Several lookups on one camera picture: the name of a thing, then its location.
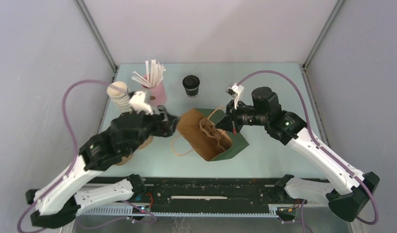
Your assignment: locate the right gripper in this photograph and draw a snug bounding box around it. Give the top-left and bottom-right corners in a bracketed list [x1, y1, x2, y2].
[215, 98, 268, 134]

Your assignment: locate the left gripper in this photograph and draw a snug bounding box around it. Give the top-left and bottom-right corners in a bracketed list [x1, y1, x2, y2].
[127, 105, 181, 155]

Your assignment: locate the single brown cup carrier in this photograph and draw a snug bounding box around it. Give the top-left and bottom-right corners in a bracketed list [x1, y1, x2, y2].
[199, 117, 232, 152]

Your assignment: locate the green paper bag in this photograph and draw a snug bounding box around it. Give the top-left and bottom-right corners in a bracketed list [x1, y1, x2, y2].
[171, 106, 250, 162]

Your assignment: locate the black cup lid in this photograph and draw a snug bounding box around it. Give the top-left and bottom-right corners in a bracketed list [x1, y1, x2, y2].
[182, 75, 200, 89]

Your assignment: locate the black sleeved paper cup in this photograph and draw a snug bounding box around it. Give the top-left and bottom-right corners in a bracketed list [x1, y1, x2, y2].
[185, 87, 199, 98]

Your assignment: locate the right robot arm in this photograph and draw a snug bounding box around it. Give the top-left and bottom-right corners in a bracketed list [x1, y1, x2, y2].
[216, 84, 380, 222]

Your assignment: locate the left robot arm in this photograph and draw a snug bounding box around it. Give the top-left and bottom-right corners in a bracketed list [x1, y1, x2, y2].
[26, 106, 180, 229]

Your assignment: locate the brown cardboard cup carrier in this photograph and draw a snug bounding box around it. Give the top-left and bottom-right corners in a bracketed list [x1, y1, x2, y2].
[115, 136, 153, 166]

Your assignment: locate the stack of paper cups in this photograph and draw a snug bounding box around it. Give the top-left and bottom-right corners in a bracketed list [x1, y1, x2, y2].
[107, 81, 132, 113]

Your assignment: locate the white wrapped straws bundle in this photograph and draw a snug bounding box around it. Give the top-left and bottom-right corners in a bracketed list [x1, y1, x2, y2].
[131, 59, 166, 89]

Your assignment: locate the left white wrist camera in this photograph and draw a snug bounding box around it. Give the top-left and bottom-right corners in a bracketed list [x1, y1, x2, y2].
[129, 90, 154, 115]

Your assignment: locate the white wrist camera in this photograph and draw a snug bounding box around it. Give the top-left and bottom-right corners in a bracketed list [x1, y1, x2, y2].
[226, 83, 244, 109]
[129, 90, 154, 115]

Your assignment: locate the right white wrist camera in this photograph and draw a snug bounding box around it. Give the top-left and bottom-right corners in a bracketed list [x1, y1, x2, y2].
[226, 83, 244, 109]

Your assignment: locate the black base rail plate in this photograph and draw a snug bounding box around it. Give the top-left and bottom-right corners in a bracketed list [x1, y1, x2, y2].
[115, 176, 309, 216]

